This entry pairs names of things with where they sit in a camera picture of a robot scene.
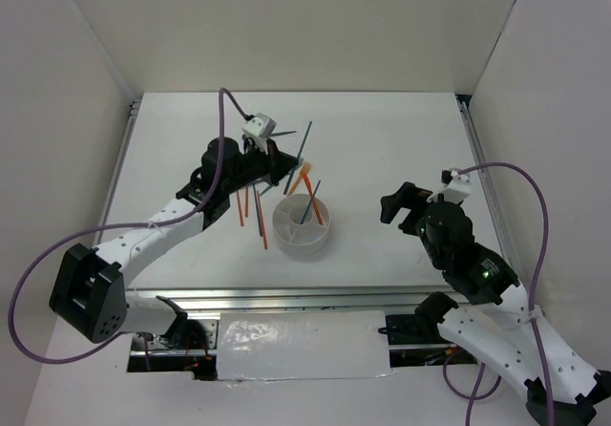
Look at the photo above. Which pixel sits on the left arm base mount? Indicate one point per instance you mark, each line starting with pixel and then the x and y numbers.
pixel 188 346

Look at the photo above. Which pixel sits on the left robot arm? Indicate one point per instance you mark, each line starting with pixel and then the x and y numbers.
pixel 89 290

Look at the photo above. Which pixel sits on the orange-yellow plastic fork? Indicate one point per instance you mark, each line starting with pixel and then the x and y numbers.
pixel 303 173

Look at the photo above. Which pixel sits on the orange plastic knife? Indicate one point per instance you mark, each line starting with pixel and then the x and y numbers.
pixel 315 208

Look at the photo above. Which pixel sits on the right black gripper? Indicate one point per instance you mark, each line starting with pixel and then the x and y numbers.
pixel 408 196

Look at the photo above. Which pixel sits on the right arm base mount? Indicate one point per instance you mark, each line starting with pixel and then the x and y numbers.
pixel 414 339

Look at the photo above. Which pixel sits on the dark blue plastic spoon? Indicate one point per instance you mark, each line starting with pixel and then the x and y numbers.
pixel 283 133

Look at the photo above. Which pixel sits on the white divided round container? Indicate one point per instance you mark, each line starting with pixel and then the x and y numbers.
pixel 295 239

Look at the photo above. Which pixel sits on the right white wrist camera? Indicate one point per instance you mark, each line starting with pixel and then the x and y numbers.
pixel 456 188

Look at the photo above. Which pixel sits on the dark blue plastic knife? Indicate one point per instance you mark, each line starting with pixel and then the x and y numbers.
pixel 266 189

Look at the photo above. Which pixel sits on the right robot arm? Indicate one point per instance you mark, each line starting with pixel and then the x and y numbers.
pixel 498 327

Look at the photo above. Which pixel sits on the white foam board cover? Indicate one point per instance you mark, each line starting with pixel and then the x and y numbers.
pixel 302 345

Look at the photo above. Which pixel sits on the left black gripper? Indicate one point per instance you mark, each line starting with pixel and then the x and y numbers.
pixel 276 163

